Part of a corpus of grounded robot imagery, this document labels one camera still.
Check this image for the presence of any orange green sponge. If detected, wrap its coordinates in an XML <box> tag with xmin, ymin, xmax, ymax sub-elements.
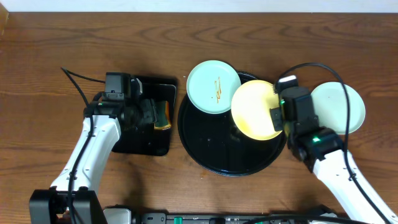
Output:
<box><xmin>154</xmin><ymin>101</ymin><xmax>172</xmax><ymax>130</ymax></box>

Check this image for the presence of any rectangular black tray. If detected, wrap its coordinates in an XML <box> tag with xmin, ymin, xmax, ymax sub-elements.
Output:
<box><xmin>112</xmin><ymin>76</ymin><xmax>178</xmax><ymax>156</ymax></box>

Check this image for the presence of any light green plate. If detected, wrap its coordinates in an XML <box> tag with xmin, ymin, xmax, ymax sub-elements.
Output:
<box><xmin>311</xmin><ymin>82</ymin><xmax>366</xmax><ymax>134</ymax></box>
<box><xmin>187</xmin><ymin>60</ymin><xmax>241</xmax><ymax>114</ymax></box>

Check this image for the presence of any yellow plate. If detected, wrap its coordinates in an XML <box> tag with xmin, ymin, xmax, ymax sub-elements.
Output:
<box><xmin>231</xmin><ymin>80</ymin><xmax>280</xmax><ymax>141</ymax></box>

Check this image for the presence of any light green plate top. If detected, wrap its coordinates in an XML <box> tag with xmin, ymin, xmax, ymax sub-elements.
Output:
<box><xmin>187</xmin><ymin>60</ymin><xmax>241</xmax><ymax>114</ymax></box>

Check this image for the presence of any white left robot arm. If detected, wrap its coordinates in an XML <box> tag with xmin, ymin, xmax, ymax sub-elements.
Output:
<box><xmin>29</xmin><ymin>73</ymin><xmax>157</xmax><ymax>223</ymax></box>

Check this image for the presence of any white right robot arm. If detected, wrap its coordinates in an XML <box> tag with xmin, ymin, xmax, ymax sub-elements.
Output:
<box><xmin>270</xmin><ymin>108</ymin><xmax>397</xmax><ymax>223</ymax></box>

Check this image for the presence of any round black tray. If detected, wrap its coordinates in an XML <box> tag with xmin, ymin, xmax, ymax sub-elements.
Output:
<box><xmin>178</xmin><ymin>72</ymin><xmax>286</xmax><ymax>176</ymax></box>

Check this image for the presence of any black base unit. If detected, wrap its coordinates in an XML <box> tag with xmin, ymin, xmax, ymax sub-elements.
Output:
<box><xmin>102</xmin><ymin>205</ymin><xmax>340</xmax><ymax>224</ymax></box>

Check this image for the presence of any right black cable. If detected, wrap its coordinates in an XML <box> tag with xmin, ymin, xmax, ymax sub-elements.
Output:
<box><xmin>276</xmin><ymin>62</ymin><xmax>392</xmax><ymax>224</ymax></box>

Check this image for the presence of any black cable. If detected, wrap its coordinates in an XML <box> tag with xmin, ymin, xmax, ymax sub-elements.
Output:
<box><xmin>60</xmin><ymin>67</ymin><xmax>106</xmax><ymax>224</ymax></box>
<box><xmin>276</xmin><ymin>62</ymin><xmax>392</xmax><ymax>224</ymax></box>

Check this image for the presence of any left black cable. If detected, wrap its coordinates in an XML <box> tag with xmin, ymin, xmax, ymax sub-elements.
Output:
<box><xmin>60</xmin><ymin>67</ymin><xmax>106</xmax><ymax>224</ymax></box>

